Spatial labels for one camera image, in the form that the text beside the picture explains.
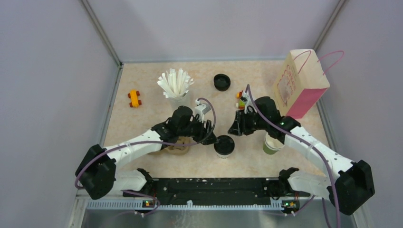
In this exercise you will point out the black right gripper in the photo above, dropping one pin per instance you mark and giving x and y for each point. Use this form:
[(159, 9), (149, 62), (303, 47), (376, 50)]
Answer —
[(239, 127)]

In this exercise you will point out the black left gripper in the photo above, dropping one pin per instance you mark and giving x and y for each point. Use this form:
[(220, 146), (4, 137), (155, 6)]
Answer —
[(203, 132)]

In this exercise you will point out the black coffee cup lid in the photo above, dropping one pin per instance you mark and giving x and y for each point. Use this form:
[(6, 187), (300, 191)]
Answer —
[(225, 144)]

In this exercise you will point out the white paper coffee cup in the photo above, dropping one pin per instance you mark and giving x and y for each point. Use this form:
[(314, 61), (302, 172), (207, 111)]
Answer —
[(224, 155)]

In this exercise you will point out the beige pink cake bag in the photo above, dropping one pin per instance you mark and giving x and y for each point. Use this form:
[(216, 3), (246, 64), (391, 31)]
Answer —
[(301, 82)]

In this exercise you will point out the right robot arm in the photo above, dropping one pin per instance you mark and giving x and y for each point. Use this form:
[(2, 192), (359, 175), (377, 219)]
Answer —
[(346, 184)]

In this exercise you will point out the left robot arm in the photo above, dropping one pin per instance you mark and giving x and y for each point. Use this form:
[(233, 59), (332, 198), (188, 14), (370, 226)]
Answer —
[(97, 172)]

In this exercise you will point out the red green toy car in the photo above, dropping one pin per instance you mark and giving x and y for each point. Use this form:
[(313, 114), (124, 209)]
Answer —
[(240, 104)]

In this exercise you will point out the brown cardboard cup carrier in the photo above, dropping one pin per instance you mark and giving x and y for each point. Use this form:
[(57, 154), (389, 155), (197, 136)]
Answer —
[(175, 150)]

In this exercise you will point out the white straw holder cup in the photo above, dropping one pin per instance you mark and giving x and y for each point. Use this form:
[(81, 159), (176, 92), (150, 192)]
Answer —
[(182, 101)]

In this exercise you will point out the white wrapped straws bundle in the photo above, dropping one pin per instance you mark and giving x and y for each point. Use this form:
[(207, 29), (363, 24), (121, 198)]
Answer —
[(175, 83)]

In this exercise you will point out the orange red toy car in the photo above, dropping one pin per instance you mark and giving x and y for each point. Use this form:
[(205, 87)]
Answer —
[(134, 97)]

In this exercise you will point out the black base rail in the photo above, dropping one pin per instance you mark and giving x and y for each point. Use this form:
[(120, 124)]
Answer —
[(219, 191)]

